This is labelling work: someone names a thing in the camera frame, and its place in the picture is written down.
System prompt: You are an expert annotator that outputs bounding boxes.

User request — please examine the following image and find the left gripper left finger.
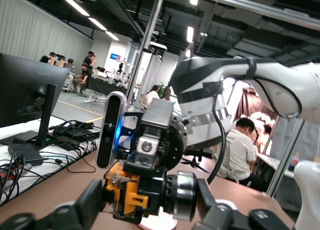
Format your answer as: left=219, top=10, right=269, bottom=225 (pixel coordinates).
left=0, top=179, right=104, bottom=230

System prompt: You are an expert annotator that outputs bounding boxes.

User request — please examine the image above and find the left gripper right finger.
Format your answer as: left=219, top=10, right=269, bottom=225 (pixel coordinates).
left=191, top=178, right=296, bottom=230

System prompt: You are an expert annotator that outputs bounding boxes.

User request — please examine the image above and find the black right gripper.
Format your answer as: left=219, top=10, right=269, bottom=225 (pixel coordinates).
left=116, top=98, right=188, bottom=179

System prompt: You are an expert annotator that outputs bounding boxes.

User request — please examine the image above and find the pink round plate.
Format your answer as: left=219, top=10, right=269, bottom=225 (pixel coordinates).
left=138, top=207, right=179, bottom=230

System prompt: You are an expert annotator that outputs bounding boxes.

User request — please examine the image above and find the seated person with dark hair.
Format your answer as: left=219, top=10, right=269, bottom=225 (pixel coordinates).
left=144, top=84, right=161, bottom=109

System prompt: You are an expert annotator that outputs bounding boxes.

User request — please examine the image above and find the person in white shirt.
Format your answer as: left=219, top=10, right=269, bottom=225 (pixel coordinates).
left=211, top=117, right=267, bottom=191

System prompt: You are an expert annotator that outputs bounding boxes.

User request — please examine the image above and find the green potted plant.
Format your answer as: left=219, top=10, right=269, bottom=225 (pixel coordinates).
left=157, top=82, right=172, bottom=100

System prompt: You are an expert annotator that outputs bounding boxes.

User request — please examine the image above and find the black cloth covered table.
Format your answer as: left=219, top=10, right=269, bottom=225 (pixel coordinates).
left=85, top=76, right=131, bottom=101

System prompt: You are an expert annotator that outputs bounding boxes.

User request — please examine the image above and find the small black desktop box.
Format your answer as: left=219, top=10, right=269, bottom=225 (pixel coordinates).
left=13, top=130, right=40, bottom=144

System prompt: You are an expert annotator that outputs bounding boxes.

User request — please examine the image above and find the seated person in black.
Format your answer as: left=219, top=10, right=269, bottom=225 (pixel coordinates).
left=72, top=63, right=92, bottom=95

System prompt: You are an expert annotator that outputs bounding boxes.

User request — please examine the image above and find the standing person in black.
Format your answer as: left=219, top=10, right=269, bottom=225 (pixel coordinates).
left=83, top=50, right=97, bottom=71

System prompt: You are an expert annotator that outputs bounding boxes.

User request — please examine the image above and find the long ceiling light strip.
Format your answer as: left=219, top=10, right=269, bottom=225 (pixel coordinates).
left=87, top=17, right=108, bottom=31
left=61, top=0, right=91, bottom=17
left=104, top=30, right=120, bottom=41

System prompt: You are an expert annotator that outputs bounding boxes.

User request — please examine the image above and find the black computer monitor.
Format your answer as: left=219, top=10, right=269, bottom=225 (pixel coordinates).
left=0, top=52, right=71, bottom=166

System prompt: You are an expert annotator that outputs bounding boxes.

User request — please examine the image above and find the overhead aluminium beam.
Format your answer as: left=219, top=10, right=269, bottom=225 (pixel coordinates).
left=179, top=0, right=320, bottom=31

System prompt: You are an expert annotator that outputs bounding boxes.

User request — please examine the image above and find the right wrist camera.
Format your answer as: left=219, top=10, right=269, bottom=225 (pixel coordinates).
left=95, top=91, right=129, bottom=170

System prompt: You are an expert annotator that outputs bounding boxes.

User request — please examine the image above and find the thin black looped cable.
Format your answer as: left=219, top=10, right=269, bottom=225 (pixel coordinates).
left=39, top=152, right=97, bottom=174

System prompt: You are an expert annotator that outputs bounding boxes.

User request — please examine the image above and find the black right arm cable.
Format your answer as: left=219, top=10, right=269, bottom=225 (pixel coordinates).
left=206, top=56, right=304, bottom=185

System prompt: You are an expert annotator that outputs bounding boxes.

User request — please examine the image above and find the slanted aluminium post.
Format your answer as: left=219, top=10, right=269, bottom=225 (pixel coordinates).
left=265, top=117, right=307, bottom=200

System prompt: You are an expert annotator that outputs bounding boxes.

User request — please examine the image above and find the tall aluminium post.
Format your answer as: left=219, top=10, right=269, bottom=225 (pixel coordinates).
left=125, top=0, right=167, bottom=111

